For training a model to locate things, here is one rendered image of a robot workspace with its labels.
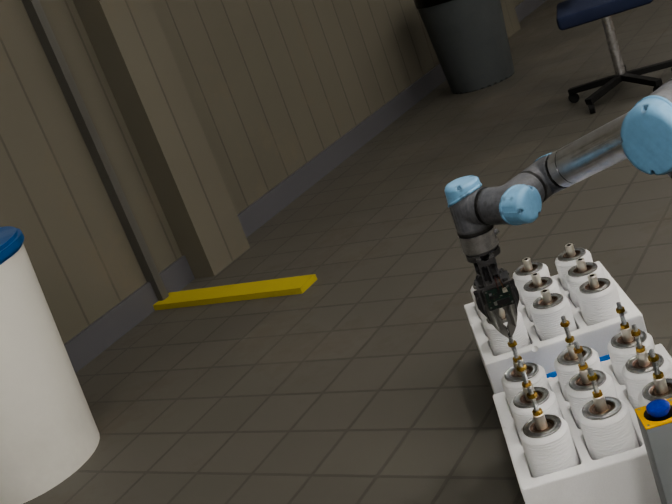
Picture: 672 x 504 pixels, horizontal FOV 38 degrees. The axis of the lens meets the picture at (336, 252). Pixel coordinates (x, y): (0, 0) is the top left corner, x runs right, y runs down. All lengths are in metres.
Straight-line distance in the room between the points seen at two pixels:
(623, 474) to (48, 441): 1.81
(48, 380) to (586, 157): 1.84
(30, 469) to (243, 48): 2.72
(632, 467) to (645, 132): 0.66
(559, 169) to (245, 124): 3.23
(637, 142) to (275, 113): 3.75
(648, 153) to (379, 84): 4.64
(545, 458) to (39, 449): 1.69
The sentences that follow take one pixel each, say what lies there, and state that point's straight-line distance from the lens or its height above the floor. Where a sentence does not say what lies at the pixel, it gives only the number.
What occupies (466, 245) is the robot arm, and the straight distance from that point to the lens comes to 2.00.
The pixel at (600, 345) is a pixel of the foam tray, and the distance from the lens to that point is 2.44.
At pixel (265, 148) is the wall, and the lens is 5.12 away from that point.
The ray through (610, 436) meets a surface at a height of 0.22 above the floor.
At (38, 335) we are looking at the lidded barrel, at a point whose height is 0.44.
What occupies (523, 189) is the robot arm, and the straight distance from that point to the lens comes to 1.89.
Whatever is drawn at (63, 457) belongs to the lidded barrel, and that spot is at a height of 0.07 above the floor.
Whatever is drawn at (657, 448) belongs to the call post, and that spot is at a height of 0.27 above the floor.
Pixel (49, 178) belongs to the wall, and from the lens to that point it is 4.07.
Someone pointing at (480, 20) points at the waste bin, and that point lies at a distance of 6.21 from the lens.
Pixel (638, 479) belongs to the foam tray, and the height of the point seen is 0.13.
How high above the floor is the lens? 1.26
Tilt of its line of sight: 18 degrees down
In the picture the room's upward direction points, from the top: 21 degrees counter-clockwise
